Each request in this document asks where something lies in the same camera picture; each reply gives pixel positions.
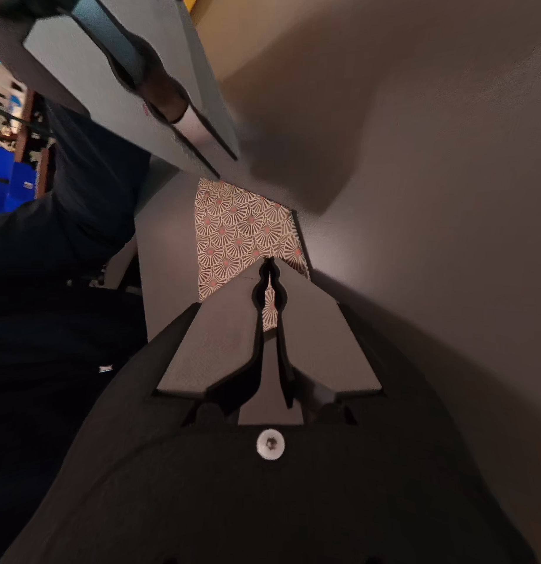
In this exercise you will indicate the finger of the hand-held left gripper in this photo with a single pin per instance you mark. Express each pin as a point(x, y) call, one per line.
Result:
point(182, 53)
point(85, 75)

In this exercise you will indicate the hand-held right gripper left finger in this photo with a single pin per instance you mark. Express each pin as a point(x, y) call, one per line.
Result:
point(208, 348)

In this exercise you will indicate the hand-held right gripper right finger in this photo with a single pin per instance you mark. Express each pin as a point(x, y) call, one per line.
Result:
point(327, 348)

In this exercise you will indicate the fan-patterned origami paper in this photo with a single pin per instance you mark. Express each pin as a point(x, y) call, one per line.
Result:
point(239, 229)

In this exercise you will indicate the yellow object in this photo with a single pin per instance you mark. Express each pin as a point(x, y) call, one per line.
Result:
point(192, 4)

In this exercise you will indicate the wooden shelving unit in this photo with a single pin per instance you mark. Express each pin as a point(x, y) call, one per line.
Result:
point(23, 127)

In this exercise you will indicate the blue storage bin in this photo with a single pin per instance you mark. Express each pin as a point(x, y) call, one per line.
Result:
point(6, 176)

